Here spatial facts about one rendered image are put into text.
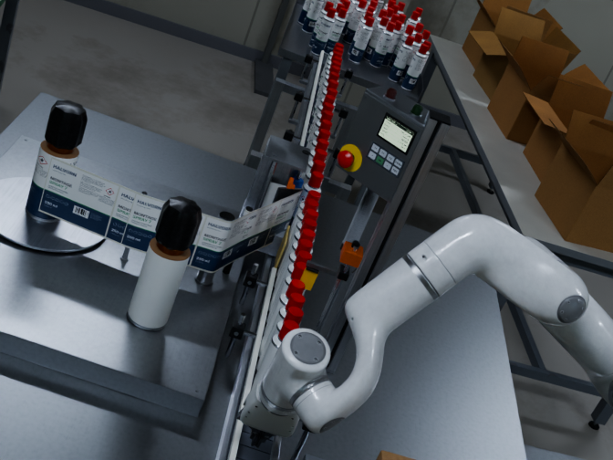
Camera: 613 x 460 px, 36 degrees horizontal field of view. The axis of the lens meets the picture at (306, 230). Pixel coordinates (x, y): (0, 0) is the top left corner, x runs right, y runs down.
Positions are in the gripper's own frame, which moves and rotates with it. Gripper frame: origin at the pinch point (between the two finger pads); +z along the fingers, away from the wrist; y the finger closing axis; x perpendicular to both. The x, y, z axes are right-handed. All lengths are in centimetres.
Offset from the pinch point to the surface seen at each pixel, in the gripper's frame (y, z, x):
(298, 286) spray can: 0.1, -2.4, -35.0
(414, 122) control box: -10, -34, -59
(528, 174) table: -94, 93, -208
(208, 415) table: 9.1, 15.4, -9.4
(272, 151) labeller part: 14, 8, -81
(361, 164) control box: -4, -20, -58
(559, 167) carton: -96, 68, -189
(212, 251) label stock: 19, 14, -50
